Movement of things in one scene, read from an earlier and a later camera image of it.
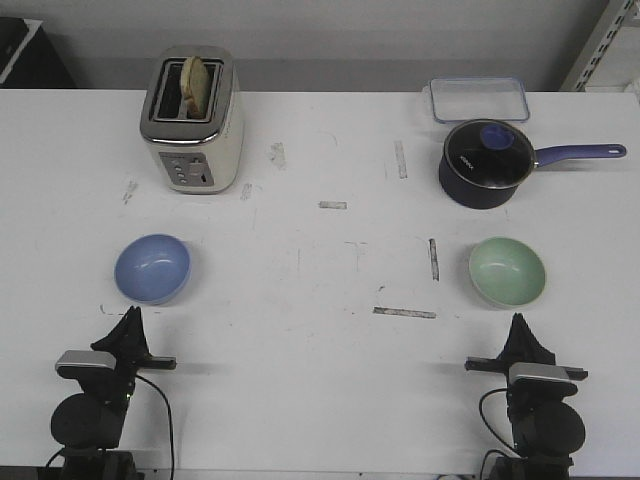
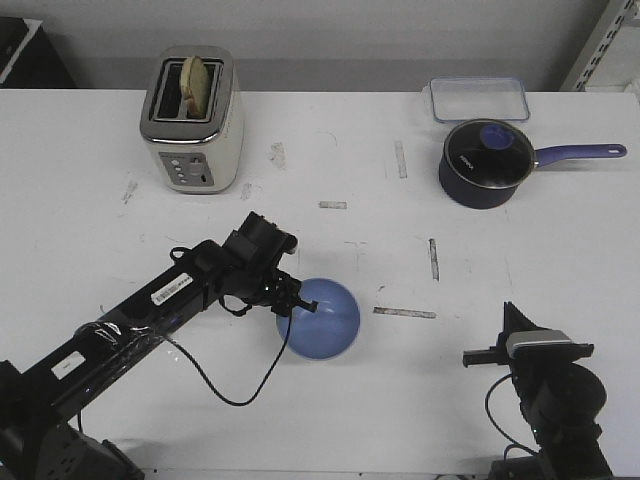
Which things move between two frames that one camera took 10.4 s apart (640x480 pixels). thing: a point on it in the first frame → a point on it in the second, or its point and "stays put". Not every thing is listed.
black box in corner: [28, 59] stays put
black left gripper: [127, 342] → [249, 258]
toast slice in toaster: [195, 87] stays put
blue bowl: [153, 269] → [328, 332]
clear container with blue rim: [458, 99] stays put
